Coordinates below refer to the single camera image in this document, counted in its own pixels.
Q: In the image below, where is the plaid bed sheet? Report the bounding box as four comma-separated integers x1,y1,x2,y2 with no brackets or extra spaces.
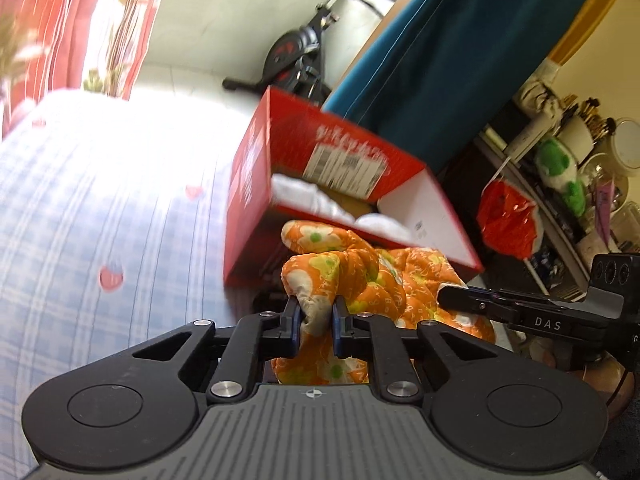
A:
0,87,281,480

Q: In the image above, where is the brown paper bag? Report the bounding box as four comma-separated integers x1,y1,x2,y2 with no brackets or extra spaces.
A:
320,187,377,218

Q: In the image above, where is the beige drawstring pouch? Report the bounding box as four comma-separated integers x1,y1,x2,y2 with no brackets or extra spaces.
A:
517,62,566,121

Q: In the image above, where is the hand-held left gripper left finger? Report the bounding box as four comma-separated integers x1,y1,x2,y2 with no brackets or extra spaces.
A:
129,299,303,403

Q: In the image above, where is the clear plastic jar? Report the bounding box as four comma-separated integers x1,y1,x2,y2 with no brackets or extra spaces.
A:
611,201,640,252

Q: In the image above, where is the orange floral cloth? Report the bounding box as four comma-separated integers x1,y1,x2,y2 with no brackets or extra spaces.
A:
270,220,496,386

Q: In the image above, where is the blue patterned pouch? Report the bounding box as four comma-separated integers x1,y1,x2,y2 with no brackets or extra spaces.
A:
530,250,568,288

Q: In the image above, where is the red plastic bag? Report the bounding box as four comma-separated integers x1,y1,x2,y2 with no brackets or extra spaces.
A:
476,179,543,261

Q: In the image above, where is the person's right forearm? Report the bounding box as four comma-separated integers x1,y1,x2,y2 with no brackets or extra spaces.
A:
530,335,636,416

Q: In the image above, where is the teal curtain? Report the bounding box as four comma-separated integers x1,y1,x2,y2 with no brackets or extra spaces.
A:
322,0,616,173

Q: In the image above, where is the red printed backdrop curtain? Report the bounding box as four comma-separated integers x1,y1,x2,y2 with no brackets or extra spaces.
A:
0,0,181,136

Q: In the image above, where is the black exercise bike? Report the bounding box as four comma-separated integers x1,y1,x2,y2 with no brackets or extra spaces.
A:
222,0,401,108

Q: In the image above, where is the yellow curtain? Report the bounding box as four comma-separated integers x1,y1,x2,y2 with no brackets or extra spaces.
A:
542,0,633,68

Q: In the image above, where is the white plastic bag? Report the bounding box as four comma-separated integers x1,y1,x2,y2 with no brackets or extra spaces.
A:
272,174,426,241

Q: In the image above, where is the white brush holder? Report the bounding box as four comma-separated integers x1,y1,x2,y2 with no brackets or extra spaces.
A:
557,115,596,161

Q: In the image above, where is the pink purple box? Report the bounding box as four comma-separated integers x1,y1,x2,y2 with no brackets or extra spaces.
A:
595,180,617,251

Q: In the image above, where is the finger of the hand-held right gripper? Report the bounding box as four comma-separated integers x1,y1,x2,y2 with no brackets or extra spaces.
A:
436,284,531,333

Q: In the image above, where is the round white mirror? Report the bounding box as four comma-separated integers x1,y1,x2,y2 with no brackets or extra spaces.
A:
612,117,640,171

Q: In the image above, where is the black desk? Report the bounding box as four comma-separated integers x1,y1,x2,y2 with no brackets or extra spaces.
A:
440,127,640,301

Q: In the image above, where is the white bottle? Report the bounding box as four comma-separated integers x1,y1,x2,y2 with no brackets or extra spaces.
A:
505,115,551,161

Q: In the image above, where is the red cardboard box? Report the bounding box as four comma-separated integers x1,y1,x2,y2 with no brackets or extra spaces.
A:
222,85,486,288

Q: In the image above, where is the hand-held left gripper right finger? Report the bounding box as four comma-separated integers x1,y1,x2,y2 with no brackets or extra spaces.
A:
332,296,488,403

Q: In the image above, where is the green plush toy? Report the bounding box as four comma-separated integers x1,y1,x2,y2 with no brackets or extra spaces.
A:
534,137,588,218

